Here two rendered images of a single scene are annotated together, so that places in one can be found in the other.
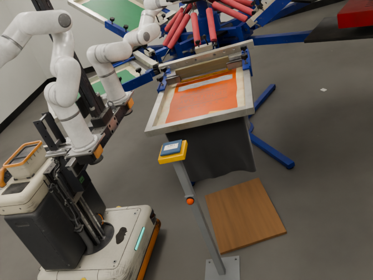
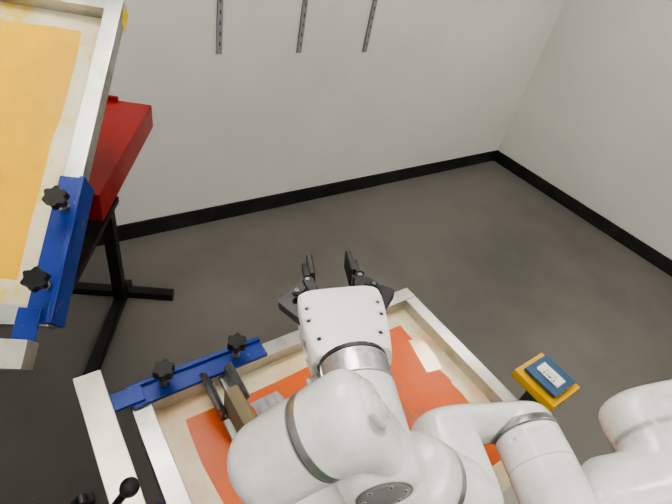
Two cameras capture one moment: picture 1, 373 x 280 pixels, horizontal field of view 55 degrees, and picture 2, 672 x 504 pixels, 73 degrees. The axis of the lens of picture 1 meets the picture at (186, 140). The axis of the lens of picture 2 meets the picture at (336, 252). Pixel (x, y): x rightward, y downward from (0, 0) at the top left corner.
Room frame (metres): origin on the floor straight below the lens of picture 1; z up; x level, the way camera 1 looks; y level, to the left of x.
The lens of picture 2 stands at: (2.52, -0.05, 1.88)
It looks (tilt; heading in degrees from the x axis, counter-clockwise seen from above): 39 degrees down; 210
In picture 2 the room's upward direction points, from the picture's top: 14 degrees clockwise
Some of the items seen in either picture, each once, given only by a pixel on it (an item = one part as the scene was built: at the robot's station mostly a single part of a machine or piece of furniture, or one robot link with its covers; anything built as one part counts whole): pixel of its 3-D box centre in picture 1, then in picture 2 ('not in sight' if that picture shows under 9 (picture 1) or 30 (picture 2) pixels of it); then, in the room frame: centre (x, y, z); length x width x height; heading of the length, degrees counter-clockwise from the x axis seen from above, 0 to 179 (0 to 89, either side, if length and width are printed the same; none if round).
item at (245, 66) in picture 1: (246, 62); (201, 376); (2.14, -0.53, 0.98); 0.30 x 0.05 x 0.07; 163
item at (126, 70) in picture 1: (109, 70); not in sight; (2.79, 0.38, 1.05); 1.08 x 0.61 x 0.23; 103
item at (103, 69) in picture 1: (101, 59); not in sight; (1.90, 0.27, 1.37); 0.13 x 0.10 x 0.16; 48
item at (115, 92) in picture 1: (110, 86); not in sight; (1.91, 0.29, 1.21); 0.16 x 0.13 x 0.15; 68
